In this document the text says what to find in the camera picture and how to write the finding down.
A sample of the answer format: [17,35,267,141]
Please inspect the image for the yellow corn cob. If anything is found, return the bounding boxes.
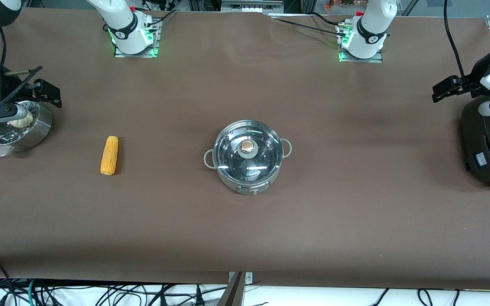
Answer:
[100,136,119,176]

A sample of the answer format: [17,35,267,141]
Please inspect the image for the glass pot lid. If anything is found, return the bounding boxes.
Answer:
[213,120,283,181]

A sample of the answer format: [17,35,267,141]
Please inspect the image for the steel electric pot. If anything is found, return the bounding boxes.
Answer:
[204,120,292,196]

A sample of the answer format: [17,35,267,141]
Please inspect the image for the white steamed bun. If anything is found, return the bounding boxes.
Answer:
[8,111,34,128]

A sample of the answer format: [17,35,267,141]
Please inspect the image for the steel steamer basket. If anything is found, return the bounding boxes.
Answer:
[0,101,53,158]

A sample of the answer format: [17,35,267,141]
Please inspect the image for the brown table cover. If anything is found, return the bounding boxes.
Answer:
[0,6,490,290]

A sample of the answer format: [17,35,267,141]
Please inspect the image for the grey metal box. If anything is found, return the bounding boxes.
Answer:
[221,0,285,13]

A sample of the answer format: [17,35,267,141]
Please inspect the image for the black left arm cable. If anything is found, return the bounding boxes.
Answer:
[443,0,469,83]

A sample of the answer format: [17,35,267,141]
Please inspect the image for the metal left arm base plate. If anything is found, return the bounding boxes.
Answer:
[338,21,384,63]

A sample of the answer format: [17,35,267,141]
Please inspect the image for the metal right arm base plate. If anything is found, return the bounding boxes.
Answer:
[114,19,160,58]

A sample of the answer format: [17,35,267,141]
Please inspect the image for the black right base cable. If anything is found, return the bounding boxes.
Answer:
[145,8,182,28]

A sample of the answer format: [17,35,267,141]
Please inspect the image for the black base cable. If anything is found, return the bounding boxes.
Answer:
[268,17,344,37]
[145,8,182,28]

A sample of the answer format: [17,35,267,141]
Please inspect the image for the black left base cable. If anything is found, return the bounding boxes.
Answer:
[268,17,344,37]

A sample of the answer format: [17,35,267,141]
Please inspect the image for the silver table edge bracket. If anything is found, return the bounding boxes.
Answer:
[228,272,253,284]

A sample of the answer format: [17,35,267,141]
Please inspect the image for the grey camera pole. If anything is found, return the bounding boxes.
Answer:
[217,272,245,306]

